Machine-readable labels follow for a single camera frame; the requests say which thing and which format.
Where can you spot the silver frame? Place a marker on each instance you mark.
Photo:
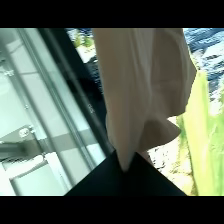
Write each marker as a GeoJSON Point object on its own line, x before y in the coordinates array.
{"type": "Point", "coordinates": [50, 110]}

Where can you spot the beige garment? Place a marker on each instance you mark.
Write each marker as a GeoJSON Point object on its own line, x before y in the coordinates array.
{"type": "Point", "coordinates": [143, 86]}

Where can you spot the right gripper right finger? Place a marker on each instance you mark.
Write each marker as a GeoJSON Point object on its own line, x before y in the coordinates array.
{"type": "Point", "coordinates": [150, 183]}

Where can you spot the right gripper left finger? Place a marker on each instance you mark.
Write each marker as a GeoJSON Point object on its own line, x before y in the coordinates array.
{"type": "Point", "coordinates": [100, 183]}

